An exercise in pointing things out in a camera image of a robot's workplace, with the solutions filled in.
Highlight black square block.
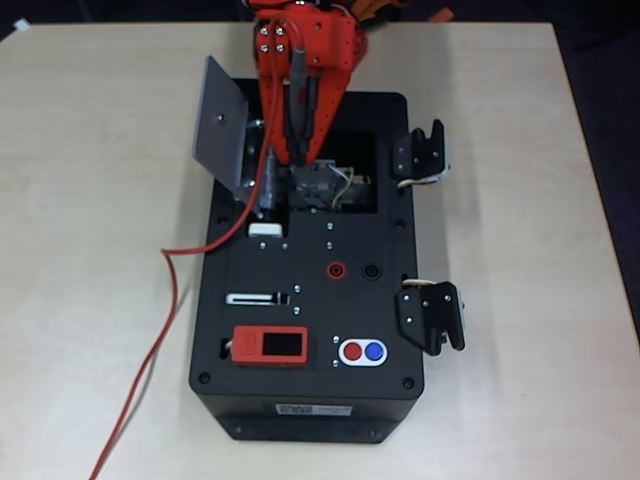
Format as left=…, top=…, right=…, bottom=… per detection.
left=230, top=78, right=261, bottom=121

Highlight orange table clamp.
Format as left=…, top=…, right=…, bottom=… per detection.
left=343, top=0, right=409, bottom=25

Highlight grey terminal block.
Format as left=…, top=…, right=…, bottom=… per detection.
left=288, top=158, right=374, bottom=212

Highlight red display module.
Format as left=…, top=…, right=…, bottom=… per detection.
left=231, top=324, right=310, bottom=369

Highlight white slider rail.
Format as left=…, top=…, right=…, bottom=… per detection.
left=225, top=291, right=292, bottom=308

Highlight red and blue buttons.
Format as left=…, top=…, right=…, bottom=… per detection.
left=338, top=335, right=389, bottom=367

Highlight white rectangular block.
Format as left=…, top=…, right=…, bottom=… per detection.
left=247, top=221, right=285, bottom=239

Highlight grey test probe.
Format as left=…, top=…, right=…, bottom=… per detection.
left=287, top=45, right=311, bottom=169

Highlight grey hinged door panel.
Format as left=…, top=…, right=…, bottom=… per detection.
left=191, top=54, right=280, bottom=222

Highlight white label sticker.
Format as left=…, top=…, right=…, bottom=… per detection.
left=274, top=403, right=353, bottom=418

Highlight yellow green wire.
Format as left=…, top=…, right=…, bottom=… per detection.
left=330, top=167, right=357, bottom=210

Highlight red cable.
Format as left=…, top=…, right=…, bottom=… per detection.
left=89, top=14, right=307, bottom=480

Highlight black task box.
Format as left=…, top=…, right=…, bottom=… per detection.
left=188, top=77, right=426, bottom=444

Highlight black cable bracket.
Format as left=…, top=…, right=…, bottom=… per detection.
left=391, top=118, right=454, bottom=190
left=394, top=277, right=468, bottom=358

